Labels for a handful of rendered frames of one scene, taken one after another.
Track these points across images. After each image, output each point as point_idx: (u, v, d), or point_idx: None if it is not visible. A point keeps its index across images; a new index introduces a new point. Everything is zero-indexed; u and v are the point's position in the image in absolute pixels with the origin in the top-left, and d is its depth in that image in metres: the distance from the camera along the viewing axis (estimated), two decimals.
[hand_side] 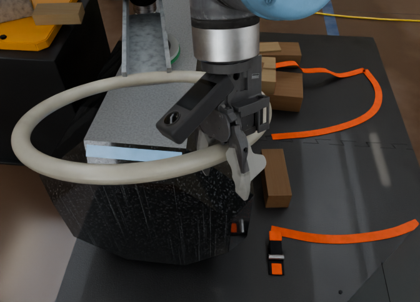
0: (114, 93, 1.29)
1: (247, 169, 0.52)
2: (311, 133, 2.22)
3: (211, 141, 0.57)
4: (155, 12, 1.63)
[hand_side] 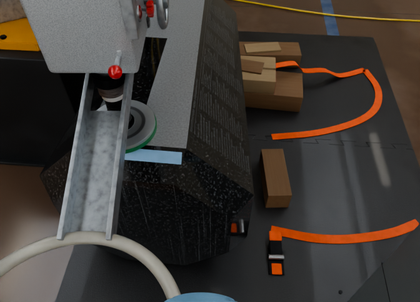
0: None
1: None
2: (311, 133, 2.22)
3: None
4: (155, 12, 1.63)
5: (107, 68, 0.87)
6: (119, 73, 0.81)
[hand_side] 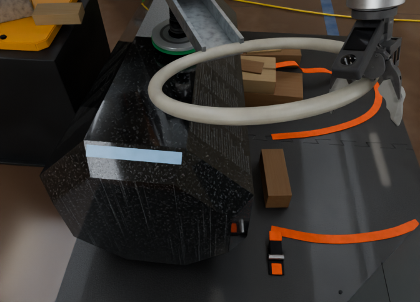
0: (114, 93, 1.29)
1: (401, 95, 0.63)
2: (311, 133, 2.22)
3: (350, 82, 0.68)
4: (155, 12, 1.63)
5: None
6: None
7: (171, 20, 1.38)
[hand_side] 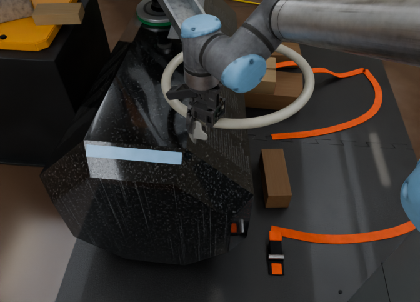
0: (114, 93, 1.29)
1: (190, 132, 1.03)
2: (311, 133, 2.22)
3: None
4: None
5: None
6: None
7: None
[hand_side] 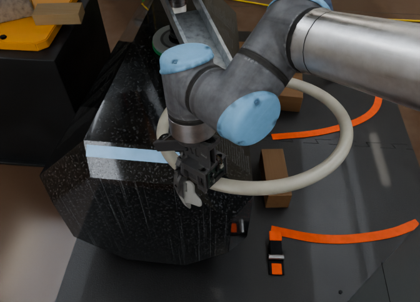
0: (114, 93, 1.29)
1: (180, 195, 0.79)
2: (311, 133, 2.22)
3: None
4: (155, 12, 1.63)
5: None
6: None
7: (171, 27, 1.40)
